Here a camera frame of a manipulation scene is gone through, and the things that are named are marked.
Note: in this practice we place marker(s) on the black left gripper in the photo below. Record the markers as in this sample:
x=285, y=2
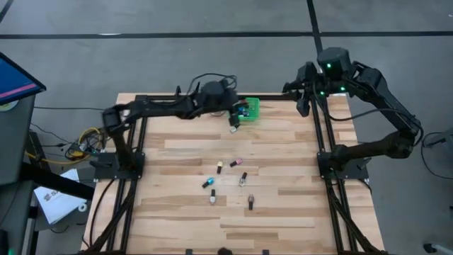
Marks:
x=235, y=102

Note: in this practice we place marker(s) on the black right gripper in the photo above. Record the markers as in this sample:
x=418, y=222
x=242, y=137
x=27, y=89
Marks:
x=308, y=83

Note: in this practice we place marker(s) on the pale green nail polish bottle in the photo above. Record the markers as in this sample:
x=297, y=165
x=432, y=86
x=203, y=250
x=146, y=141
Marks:
x=234, y=130

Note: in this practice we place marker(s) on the pink nail polish bottle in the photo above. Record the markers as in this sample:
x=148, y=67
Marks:
x=236, y=162

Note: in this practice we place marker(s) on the pale yellow nail polish bottle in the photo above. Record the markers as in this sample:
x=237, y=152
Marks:
x=219, y=166

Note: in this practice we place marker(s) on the grey nail polish bottle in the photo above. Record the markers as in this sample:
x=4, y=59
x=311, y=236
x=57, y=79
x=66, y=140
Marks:
x=242, y=178

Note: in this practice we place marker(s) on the teal nail polish bottle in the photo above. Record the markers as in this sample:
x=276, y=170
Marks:
x=208, y=182

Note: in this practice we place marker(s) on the white nail polish bottle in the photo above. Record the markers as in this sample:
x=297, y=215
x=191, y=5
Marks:
x=212, y=195

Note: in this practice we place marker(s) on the mauve nail polish bottle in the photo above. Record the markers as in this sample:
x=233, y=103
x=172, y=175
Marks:
x=250, y=201

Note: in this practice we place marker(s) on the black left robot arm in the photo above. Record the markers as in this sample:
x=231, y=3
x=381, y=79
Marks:
x=159, y=106

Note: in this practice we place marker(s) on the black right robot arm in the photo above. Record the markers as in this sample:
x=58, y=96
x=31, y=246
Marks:
x=382, y=95

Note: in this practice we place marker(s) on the green plastic mesh basket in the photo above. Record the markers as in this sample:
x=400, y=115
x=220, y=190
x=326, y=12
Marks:
x=255, y=106

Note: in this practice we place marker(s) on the black table clamp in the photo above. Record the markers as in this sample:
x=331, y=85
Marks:
x=178, y=91

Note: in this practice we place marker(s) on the white tape roll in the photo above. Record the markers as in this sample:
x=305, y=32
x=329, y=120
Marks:
x=83, y=207

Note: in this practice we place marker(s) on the black metal beam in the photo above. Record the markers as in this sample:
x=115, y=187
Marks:
x=60, y=182

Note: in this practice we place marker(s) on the white printed carton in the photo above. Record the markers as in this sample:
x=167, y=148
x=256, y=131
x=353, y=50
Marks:
x=56, y=202

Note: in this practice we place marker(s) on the grey cabinet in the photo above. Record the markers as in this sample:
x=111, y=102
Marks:
x=14, y=141

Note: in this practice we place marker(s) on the blue screen monitor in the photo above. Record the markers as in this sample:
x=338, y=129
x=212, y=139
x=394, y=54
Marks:
x=14, y=83

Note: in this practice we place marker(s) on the black aluminium table frame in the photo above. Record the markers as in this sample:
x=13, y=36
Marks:
x=270, y=96

